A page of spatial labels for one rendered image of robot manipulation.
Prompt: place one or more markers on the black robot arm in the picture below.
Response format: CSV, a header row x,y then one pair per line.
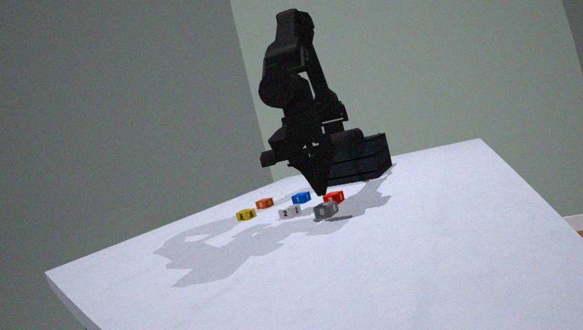
x,y
281,87

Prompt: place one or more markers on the red block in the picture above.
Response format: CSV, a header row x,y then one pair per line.
x,y
334,196

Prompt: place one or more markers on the yellow block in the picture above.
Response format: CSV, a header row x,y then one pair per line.
x,y
245,214

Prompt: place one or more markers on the blue block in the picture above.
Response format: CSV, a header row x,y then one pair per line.
x,y
301,198

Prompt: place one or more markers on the orange block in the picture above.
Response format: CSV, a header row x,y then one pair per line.
x,y
264,203

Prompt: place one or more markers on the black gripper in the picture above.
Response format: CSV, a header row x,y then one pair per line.
x,y
316,168

